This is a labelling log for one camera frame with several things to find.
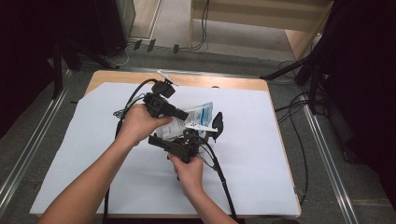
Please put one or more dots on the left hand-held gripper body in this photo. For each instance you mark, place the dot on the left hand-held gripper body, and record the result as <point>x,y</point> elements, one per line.
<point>158,104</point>

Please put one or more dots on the person's left hand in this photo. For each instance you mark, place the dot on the person's left hand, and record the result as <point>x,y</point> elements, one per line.
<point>137,124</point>

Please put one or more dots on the clear container with black lid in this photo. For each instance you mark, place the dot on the clear container with black lid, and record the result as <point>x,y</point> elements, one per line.
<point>218,123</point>

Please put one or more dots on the black tape strip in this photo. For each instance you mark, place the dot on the black tape strip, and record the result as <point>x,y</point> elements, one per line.
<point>151,45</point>
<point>137,44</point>

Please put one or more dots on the black metal stand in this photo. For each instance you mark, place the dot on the black metal stand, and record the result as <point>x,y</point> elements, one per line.
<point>57,68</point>
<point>313,77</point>

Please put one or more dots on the dark curtain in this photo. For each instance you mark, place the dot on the dark curtain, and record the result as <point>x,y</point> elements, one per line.
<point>28,37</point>
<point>367,77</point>

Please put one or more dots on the white table cover sheet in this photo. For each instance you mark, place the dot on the white table cover sheet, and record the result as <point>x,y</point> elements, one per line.
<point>255,161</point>

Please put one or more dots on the metal floor rail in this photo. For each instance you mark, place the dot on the metal floor rail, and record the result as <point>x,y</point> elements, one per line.
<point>28,152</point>
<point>330,165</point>

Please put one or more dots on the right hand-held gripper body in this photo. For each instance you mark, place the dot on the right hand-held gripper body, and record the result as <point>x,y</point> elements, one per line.
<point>186,147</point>

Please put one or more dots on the light wooden shelf unit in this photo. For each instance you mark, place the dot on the light wooden shelf unit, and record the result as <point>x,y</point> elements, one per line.
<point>261,15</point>

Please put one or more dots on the person's right hand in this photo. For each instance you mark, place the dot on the person's right hand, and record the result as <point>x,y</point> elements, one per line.
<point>190,177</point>

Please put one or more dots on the blue white refill pouch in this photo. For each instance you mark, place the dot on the blue white refill pouch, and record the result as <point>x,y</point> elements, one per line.
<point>199,115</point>

